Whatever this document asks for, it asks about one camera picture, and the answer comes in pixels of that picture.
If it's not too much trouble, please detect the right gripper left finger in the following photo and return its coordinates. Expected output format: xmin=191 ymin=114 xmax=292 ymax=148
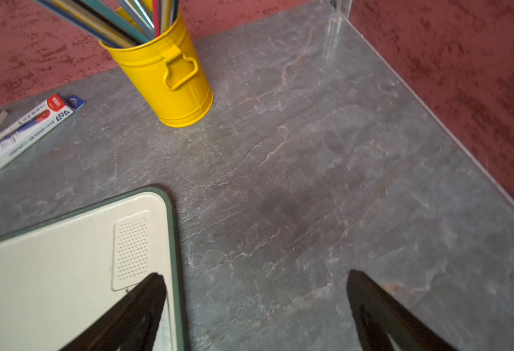
xmin=62 ymin=273 xmax=167 ymax=350

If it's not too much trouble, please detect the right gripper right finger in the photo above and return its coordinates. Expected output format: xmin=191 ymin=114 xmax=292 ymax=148
xmin=346 ymin=270 xmax=454 ymax=350

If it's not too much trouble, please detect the beige cutting board green rim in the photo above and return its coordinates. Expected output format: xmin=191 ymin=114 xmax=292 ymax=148
xmin=0 ymin=187 xmax=188 ymax=350

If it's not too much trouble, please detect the white pen box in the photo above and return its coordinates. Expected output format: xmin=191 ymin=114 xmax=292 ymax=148
xmin=0 ymin=94 xmax=86 ymax=170

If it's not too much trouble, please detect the yellow metal pencil cup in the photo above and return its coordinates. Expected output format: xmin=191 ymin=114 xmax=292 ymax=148
xmin=102 ymin=13 xmax=214 ymax=128

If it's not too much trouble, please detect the coloured pencils bunch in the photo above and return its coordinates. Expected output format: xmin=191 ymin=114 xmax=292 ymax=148
xmin=38 ymin=0 xmax=180 ymax=49

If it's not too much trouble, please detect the right corner aluminium post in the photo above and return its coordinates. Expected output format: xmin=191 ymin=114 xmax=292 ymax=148
xmin=329 ymin=0 xmax=353 ymax=19

